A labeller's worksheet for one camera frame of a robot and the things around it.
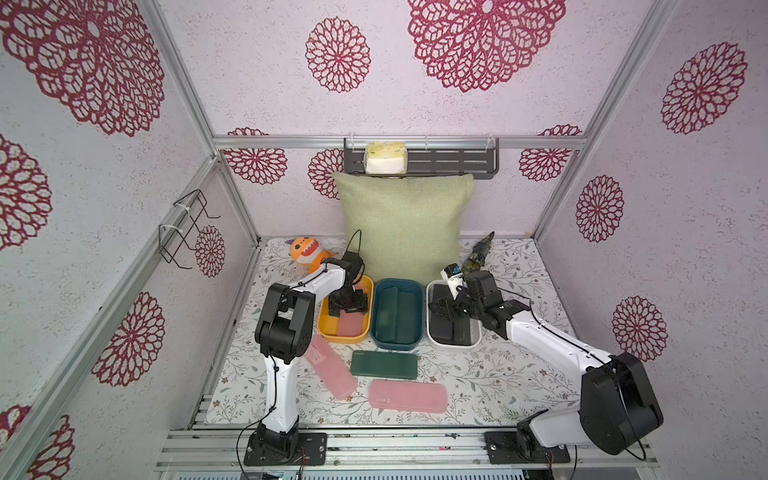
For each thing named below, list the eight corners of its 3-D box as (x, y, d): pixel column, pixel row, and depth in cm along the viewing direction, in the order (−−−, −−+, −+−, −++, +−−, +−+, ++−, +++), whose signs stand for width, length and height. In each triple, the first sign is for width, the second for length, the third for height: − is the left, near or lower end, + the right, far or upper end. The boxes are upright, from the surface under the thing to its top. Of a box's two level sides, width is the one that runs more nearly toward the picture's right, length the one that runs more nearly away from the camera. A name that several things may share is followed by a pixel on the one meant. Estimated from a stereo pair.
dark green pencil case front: (350, 375, 88) (349, 373, 86) (352, 352, 92) (352, 349, 91) (417, 379, 87) (417, 376, 86) (416, 355, 92) (417, 353, 90)
